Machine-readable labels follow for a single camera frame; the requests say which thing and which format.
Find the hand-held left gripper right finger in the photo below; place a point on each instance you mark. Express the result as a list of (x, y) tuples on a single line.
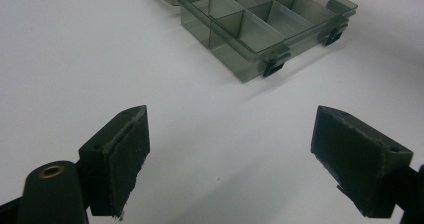
[(360, 160)]

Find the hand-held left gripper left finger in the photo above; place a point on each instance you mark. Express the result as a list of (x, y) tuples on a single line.
[(116, 157)]

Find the grey clear plastic compartment box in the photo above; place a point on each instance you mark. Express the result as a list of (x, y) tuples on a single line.
[(256, 34)]

